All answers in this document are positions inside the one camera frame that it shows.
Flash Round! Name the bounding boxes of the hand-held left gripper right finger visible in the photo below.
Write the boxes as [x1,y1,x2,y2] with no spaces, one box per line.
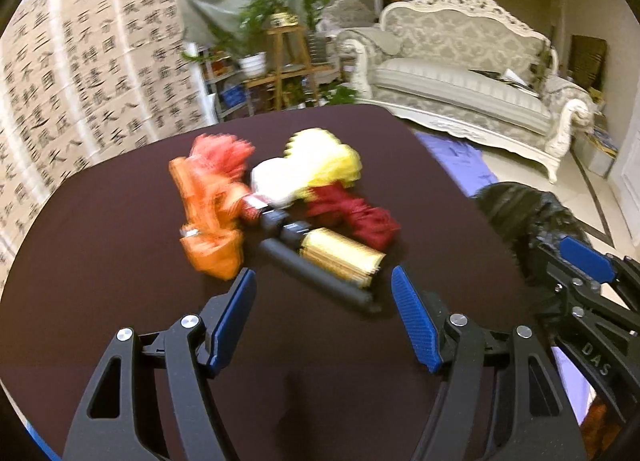
[391,265,586,461]

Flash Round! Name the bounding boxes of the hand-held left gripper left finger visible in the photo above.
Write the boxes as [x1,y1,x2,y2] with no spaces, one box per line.
[62,268,258,461]

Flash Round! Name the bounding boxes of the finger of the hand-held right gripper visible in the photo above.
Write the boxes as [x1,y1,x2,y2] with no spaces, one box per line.
[559,235,640,304]
[530,241,590,322]

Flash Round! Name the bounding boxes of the black trash bag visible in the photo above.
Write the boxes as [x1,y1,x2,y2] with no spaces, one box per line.
[472,182,591,287]

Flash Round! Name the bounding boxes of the long orange plastic bag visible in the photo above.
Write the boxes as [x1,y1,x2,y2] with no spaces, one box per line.
[169,156,246,279]

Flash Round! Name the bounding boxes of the black tube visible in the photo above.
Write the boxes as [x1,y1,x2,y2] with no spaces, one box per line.
[260,238,382,316]

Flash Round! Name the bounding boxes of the yellow label dark bottle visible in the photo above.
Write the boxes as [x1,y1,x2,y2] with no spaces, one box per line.
[280,221,387,289]

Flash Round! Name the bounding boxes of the dark red plastic bag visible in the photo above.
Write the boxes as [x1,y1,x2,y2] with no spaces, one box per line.
[306,183,402,250]

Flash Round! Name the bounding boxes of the red label dark bottle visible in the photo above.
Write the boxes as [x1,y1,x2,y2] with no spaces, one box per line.
[240,193,287,233]

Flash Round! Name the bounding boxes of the white foam fruit net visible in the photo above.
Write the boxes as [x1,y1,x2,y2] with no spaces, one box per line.
[250,158,306,209]

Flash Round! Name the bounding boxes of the red foam fruit net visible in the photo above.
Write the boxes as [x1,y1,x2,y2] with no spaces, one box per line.
[190,133,253,192]

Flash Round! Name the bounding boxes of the yellow foam fruit net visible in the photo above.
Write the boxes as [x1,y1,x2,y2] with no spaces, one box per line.
[285,128,362,192]

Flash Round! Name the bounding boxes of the person's right forearm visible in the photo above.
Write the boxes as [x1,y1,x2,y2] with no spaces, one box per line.
[580,391,627,461]

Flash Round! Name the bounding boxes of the white panelled door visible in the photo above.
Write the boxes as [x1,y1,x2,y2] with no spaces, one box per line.
[607,106,640,262]

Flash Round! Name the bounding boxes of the storage box with papers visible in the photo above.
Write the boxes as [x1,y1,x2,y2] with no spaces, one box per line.
[575,126,622,178]

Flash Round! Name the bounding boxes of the purple cloth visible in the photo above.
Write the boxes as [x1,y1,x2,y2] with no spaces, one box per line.
[415,133,598,428]

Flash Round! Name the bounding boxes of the grey quilted throw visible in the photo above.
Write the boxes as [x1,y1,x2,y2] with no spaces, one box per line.
[542,76,594,110]
[337,27,403,60]

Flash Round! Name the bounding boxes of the dark upright object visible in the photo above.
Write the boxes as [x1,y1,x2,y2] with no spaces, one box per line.
[532,38,559,92]

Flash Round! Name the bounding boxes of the dark framed panel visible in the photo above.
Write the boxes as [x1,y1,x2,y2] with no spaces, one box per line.
[570,35,609,92]

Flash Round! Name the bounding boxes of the papers on sofa seat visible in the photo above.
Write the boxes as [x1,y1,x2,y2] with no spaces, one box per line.
[467,68,534,92]

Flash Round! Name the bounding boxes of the ornate white grey sofa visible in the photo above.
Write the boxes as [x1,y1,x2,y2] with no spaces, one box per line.
[336,0,598,184]

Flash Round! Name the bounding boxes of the blue plastic seat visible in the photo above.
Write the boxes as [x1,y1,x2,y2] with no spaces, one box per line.
[22,421,57,461]

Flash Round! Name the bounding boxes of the metal storage shelf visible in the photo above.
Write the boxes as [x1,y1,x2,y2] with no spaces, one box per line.
[202,56,251,122]

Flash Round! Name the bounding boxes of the low green potted plant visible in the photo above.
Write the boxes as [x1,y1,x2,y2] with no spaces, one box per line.
[320,86,359,106]

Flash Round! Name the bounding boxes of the potted plant white pot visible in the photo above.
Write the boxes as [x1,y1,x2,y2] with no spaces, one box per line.
[182,16,268,78]

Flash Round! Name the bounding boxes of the potted plant patterned pot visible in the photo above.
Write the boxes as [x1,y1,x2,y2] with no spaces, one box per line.
[240,0,302,30]

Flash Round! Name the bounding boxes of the ornate white armchair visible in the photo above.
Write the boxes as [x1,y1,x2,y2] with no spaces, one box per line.
[320,0,378,35]

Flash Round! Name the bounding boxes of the tall potted plant grey pot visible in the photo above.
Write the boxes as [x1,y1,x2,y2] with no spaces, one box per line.
[290,0,342,65]

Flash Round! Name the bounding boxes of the wall of calligraphy paper sheets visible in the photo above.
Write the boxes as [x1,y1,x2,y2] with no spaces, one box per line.
[0,0,217,274]

